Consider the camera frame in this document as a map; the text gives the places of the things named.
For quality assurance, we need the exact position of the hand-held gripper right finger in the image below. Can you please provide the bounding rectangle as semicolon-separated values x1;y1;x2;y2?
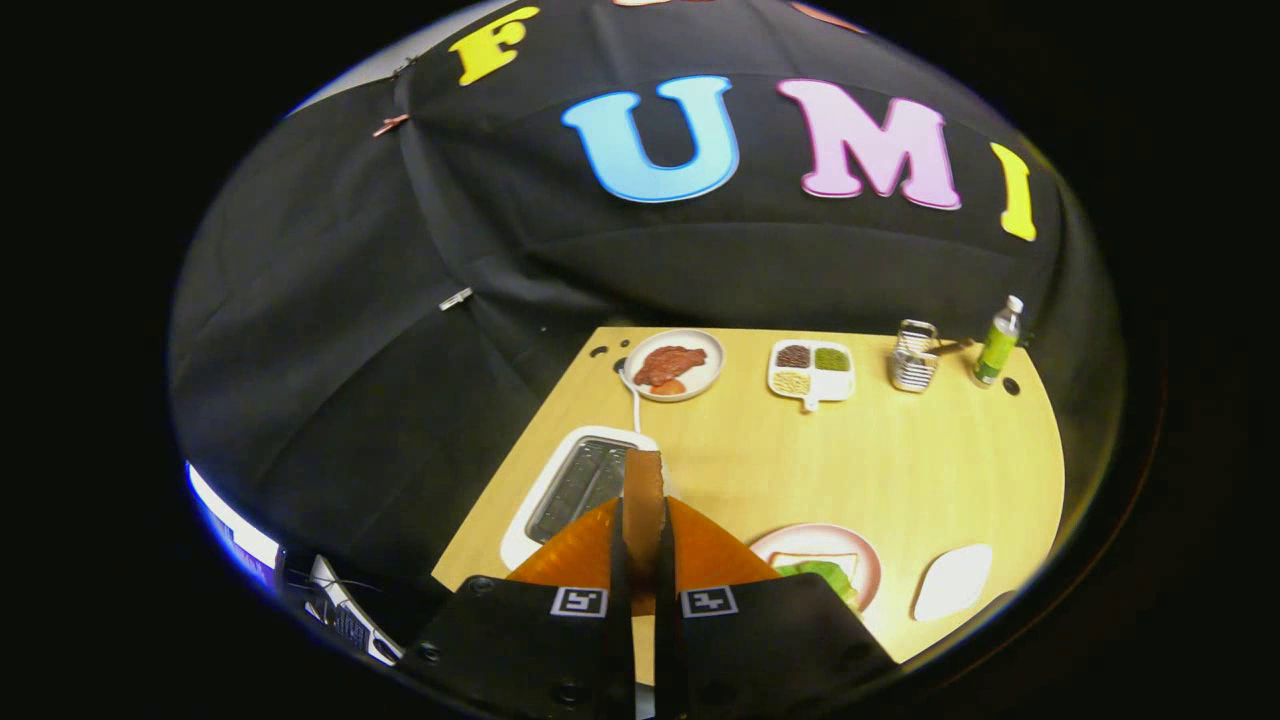
655;497;898;720

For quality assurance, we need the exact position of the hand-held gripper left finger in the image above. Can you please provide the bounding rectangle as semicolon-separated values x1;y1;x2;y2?
400;497;636;720

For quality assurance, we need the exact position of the green lettuce leaf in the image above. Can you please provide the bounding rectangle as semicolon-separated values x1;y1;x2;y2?
778;560;861;606

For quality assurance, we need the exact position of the toasted bread slice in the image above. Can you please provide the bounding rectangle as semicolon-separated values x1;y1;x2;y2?
622;449;669;591

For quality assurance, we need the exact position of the white bread slice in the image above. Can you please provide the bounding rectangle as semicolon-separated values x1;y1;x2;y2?
768;551;861;581

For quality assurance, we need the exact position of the pink round plate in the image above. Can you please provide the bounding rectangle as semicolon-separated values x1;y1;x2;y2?
748;523;883;613

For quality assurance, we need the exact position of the white toaster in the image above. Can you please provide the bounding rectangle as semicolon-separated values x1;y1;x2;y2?
500;426;673;571

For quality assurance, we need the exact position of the white and black keyboard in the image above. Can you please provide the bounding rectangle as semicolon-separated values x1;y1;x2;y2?
305;555;403;666

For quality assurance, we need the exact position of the white oval plate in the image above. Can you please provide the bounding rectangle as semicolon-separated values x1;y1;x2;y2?
911;543;994;622

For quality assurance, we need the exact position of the white divided dish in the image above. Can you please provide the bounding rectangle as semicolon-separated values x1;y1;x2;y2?
767;339;857;412

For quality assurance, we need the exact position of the white plate with meat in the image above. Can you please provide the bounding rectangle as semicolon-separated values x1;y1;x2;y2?
622;329;725;403

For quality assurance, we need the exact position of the brown cooked meat piece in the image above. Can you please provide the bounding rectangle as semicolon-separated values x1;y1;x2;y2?
633;345;708;389

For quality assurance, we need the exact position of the metal mesh utensil holder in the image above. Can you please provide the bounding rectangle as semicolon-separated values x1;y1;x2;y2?
888;319;941;393

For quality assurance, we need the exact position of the black backdrop cloth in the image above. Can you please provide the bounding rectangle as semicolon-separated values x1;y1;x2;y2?
168;0;1126;641

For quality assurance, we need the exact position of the green drink bottle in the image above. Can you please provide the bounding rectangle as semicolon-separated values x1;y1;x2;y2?
971;295;1025;387

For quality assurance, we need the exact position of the white toaster cable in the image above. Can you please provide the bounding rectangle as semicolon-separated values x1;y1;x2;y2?
618;365;646;433

